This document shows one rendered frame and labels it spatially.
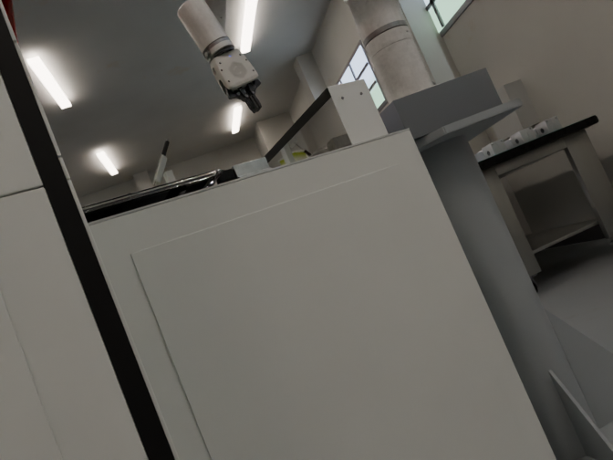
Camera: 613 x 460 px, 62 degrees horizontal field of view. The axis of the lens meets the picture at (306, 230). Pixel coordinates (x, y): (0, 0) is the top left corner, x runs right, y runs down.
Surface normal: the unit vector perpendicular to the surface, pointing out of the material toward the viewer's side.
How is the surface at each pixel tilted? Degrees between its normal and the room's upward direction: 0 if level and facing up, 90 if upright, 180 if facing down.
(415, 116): 90
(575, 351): 90
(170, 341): 90
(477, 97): 90
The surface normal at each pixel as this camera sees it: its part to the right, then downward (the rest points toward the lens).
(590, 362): 0.18, -0.15
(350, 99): 0.41, -0.25
